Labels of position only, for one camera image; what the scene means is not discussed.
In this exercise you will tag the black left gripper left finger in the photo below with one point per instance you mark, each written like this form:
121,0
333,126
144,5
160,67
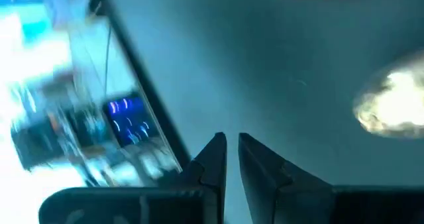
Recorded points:
212,164

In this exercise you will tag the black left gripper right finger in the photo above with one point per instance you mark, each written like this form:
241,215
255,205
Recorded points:
265,177

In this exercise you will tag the blue lit screen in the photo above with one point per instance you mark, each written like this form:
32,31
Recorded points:
130,119

